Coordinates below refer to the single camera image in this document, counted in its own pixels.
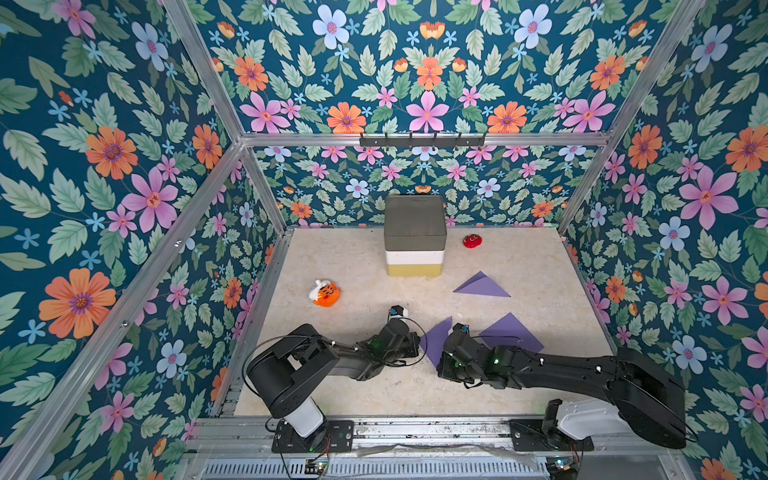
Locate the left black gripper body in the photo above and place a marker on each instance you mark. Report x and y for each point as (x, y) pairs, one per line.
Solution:
(402, 351)

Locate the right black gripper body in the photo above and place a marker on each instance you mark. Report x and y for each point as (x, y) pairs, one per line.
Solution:
(450, 349)

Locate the purple paper square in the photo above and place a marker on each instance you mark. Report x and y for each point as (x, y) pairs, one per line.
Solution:
(432, 341)
(510, 331)
(483, 285)

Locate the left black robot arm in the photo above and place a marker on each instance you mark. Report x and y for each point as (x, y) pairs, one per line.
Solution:
(286, 374)

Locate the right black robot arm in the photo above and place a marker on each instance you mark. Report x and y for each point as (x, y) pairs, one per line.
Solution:
(648, 398)

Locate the orange tiger plush toy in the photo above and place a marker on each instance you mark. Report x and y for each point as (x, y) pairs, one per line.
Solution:
(325, 293)

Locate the grey white yellow stacked box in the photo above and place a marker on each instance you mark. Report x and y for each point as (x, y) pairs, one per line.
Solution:
(415, 235)

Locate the small red toy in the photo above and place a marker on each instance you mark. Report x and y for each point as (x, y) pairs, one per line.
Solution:
(472, 241)

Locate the white ventilation grille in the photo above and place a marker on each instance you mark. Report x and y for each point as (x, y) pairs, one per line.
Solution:
(374, 468)

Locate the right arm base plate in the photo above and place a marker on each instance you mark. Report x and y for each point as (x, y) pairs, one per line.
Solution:
(543, 435)

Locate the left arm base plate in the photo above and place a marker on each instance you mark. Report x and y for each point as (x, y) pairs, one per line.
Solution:
(333, 436)

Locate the grey wall hook rail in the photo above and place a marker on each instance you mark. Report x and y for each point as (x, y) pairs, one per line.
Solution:
(402, 141)

